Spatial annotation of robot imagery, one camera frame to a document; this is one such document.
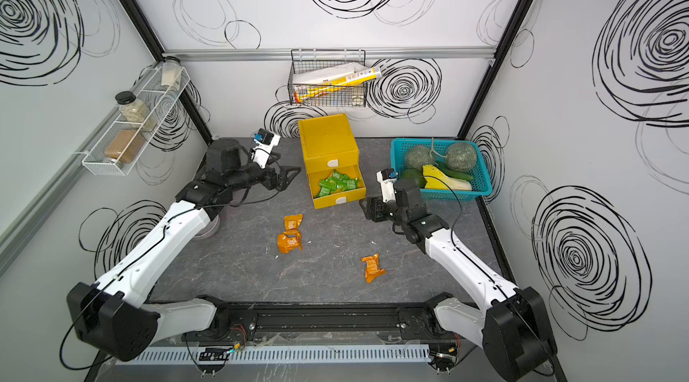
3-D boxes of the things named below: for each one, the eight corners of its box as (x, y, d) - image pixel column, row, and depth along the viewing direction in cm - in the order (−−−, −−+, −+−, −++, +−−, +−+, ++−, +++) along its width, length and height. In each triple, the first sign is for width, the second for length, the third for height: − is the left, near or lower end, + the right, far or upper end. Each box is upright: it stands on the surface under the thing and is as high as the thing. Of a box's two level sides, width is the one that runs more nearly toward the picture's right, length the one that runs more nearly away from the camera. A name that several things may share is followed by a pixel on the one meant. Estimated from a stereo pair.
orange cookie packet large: (279, 254, 89) (277, 252, 87) (278, 234, 94) (277, 232, 92) (303, 250, 90) (302, 247, 88) (301, 230, 95) (300, 228, 93)
